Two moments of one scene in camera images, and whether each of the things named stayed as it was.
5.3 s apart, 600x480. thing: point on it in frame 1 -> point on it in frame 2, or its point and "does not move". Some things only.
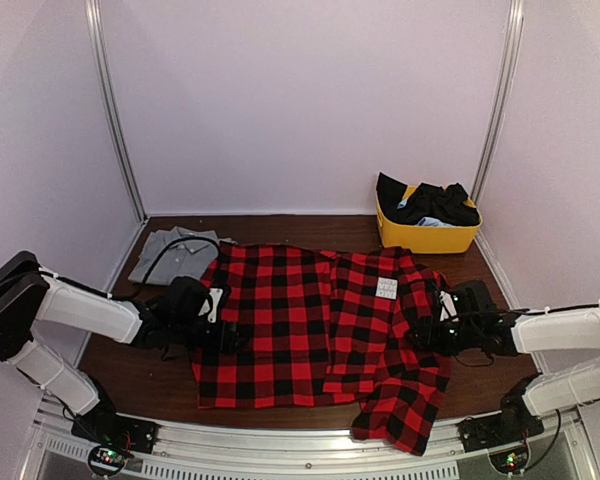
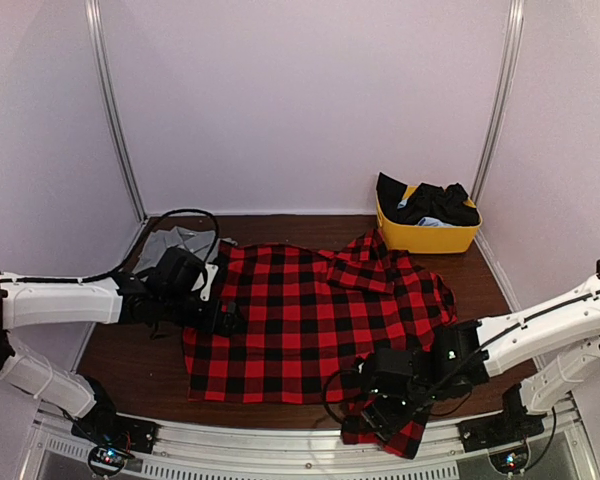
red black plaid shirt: x=327 y=326 does not move
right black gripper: x=427 y=337 -> x=384 y=422
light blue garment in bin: x=425 y=221 does not move
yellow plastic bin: x=412 y=237 does not move
